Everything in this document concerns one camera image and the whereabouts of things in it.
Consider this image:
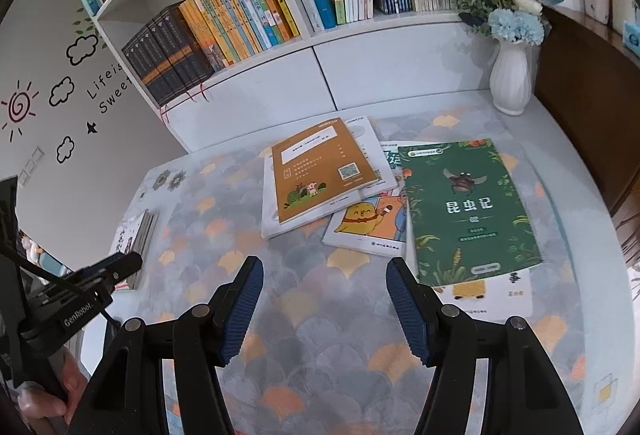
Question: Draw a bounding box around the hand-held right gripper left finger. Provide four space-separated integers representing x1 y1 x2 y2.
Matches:
65 256 265 435

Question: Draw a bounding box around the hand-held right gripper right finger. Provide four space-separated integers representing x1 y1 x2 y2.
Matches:
385 257 583 435

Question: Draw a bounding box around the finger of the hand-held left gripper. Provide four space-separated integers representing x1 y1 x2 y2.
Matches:
62 251 144 291

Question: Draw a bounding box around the dark green beetle cover book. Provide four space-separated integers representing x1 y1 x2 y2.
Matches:
402 138 543 288

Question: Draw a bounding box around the stack of thin books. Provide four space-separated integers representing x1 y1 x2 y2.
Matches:
107 208 161 291

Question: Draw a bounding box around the row of dark grey books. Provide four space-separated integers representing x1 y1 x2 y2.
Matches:
121 2 216 108

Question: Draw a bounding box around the row of orange yellow books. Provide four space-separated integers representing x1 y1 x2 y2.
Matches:
177 0 301 71

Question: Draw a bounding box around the person's left hand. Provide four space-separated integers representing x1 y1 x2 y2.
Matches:
15 347 91 421

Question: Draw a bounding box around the grey leaf-patterned tablecloth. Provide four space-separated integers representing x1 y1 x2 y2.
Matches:
80 108 640 435

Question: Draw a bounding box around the white book with yellow print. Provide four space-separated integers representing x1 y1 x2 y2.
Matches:
432 270 533 321

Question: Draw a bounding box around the large plain white book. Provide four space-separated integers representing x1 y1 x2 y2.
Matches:
260 150 401 240

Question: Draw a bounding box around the cartoon chick cover book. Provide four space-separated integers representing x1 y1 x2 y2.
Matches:
321 142 416 258

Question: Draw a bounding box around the orange brown cover book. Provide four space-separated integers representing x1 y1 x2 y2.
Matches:
270 118 383 226

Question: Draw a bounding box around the white book with code print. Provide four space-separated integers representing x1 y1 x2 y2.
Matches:
345 115 398 201

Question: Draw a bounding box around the striped beige bedding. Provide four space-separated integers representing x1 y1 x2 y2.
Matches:
614 200 640 286

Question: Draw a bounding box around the white bookshelf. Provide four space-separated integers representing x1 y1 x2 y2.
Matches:
60 0 526 151

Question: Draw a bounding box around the white ribbed vase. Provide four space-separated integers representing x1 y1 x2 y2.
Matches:
489 40 533 116

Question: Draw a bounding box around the brown wooden cabinet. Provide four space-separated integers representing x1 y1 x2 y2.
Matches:
532 0 640 266

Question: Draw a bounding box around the blue tissue pack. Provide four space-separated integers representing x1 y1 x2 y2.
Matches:
622 18 640 51

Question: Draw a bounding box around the black cloud wall sticker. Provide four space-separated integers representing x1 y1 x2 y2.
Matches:
48 76 77 107
55 138 77 165
66 32 101 66

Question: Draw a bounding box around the white wall socket panel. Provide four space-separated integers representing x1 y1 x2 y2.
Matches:
15 145 46 188

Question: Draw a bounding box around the black lettering wall sticker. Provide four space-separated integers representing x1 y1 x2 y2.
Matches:
85 60 133 116

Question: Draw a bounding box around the red sun wall sticker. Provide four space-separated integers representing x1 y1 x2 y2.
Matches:
0 80 41 143

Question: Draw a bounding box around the green tree wall sticker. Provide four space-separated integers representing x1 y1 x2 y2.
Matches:
67 2 101 38

